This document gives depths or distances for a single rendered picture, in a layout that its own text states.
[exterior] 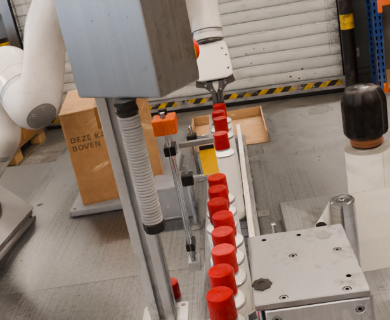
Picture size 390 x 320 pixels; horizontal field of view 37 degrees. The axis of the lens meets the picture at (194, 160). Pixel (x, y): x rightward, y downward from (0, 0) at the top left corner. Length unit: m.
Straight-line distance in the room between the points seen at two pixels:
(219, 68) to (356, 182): 0.58
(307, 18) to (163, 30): 4.53
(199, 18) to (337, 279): 1.08
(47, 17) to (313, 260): 0.86
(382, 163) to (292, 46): 4.27
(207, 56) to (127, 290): 0.65
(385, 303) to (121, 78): 0.55
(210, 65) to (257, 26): 3.78
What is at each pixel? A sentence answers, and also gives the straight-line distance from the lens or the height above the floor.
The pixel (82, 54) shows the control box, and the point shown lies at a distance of 0.87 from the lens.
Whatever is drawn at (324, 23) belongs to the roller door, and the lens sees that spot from 5.30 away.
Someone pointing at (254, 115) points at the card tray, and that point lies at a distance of 2.19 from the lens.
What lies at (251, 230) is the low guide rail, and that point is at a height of 0.91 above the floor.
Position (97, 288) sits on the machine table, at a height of 0.83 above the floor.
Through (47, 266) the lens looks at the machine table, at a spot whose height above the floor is 0.83.
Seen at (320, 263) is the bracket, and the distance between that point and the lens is 0.62.
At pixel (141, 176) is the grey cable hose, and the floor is 1.17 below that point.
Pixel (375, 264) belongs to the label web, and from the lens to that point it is 1.02.
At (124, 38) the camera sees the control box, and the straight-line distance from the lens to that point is 0.80.
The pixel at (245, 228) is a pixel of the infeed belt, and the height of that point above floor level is 0.88.
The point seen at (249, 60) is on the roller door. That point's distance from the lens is 5.39.
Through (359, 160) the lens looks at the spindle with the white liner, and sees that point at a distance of 1.10.
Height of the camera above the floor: 1.47
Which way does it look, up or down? 20 degrees down
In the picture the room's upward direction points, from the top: 11 degrees counter-clockwise
